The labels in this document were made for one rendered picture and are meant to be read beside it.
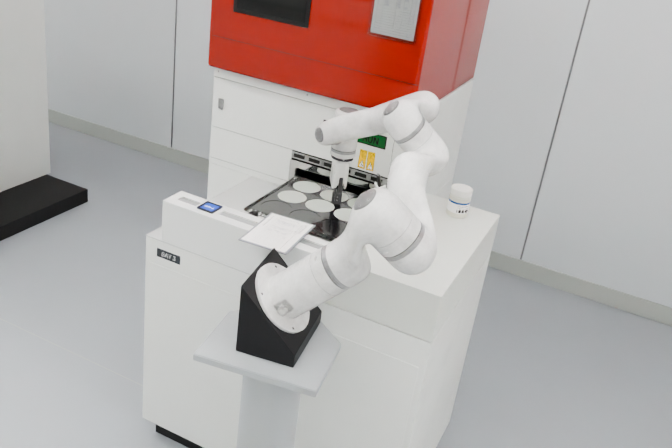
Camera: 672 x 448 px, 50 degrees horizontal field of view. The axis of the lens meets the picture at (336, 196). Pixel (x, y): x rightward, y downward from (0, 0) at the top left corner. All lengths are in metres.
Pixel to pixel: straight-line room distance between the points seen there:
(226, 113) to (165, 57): 2.10
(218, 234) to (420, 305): 0.64
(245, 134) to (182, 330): 0.80
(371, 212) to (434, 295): 0.42
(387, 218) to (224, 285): 0.79
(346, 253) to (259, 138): 1.17
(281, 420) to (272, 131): 1.15
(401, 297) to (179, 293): 0.76
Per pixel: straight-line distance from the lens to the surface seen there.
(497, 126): 3.96
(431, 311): 1.95
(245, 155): 2.81
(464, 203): 2.35
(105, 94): 5.28
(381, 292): 1.98
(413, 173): 1.78
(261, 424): 2.00
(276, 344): 1.80
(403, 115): 1.91
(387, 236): 1.61
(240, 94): 2.76
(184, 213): 2.23
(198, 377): 2.50
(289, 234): 2.09
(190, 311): 2.37
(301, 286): 1.75
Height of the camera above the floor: 1.94
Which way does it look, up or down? 24 degrees down
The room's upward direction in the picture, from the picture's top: 8 degrees clockwise
